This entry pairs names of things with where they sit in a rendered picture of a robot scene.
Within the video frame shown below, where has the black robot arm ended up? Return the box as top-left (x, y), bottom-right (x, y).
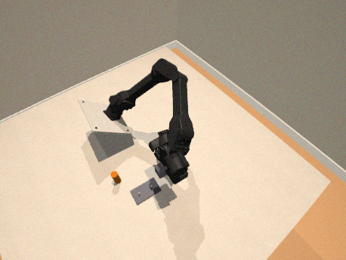
top-left (103, 58), bottom-right (194, 178)

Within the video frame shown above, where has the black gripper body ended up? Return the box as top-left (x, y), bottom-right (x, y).
top-left (149, 137), bottom-right (188, 184)

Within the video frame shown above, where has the brown cylinder with orange end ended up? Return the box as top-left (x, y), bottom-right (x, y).
top-left (111, 172), bottom-right (122, 184)

